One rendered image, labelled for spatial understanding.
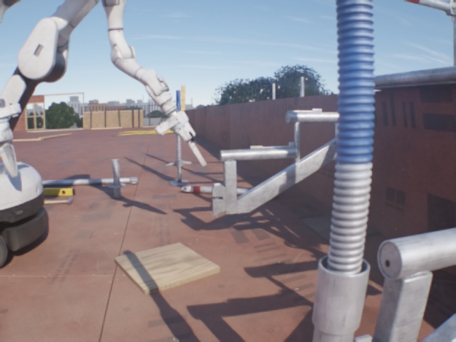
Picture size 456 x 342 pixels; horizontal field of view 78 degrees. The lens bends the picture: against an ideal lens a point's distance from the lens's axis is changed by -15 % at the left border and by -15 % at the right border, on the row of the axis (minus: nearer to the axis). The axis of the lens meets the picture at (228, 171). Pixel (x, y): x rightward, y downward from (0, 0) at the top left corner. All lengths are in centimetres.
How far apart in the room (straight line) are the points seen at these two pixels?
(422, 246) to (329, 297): 13
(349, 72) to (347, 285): 21
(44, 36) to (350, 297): 131
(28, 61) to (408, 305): 137
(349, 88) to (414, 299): 27
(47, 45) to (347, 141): 122
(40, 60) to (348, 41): 120
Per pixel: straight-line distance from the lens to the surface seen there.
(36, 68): 138
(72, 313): 108
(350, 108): 32
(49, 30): 139
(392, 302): 44
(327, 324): 38
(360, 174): 33
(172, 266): 125
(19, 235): 143
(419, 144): 147
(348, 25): 33
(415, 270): 42
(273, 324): 97
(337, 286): 36
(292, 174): 149
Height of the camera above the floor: 57
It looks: 10 degrees down
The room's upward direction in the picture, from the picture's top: straight up
